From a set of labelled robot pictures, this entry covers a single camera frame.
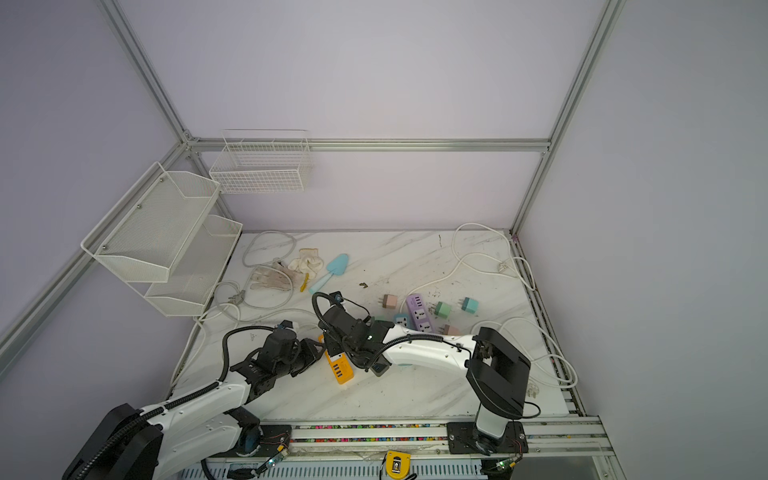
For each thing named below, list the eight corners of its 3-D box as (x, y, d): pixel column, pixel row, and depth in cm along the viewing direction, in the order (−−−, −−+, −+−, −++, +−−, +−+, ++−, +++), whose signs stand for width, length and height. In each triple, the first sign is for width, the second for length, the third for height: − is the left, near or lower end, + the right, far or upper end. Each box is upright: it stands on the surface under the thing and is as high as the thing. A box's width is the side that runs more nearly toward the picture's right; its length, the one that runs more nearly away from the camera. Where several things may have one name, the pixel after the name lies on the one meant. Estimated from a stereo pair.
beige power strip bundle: (250, 291, 105) (247, 287, 103) (264, 252, 117) (262, 248, 115) (317, 291, 105) (316, 287, 103) (325, 252, 117) (324, 248, 115)
